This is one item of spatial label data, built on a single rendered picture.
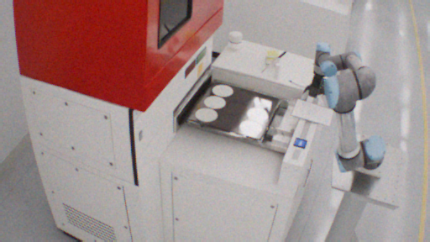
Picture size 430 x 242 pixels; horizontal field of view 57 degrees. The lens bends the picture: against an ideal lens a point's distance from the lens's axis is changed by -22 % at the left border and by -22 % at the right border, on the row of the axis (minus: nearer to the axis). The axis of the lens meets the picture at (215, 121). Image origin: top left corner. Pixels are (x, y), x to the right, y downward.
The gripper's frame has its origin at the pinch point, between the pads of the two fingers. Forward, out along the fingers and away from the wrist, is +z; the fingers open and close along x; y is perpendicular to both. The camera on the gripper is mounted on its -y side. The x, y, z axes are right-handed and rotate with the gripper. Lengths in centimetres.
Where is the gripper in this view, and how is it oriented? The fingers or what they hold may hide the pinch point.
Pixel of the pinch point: (313, 107)
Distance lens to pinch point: 242.5
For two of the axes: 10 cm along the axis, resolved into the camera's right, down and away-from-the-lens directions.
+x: -9.3, -2.6, 2.5
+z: -0.5, 7.9, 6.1
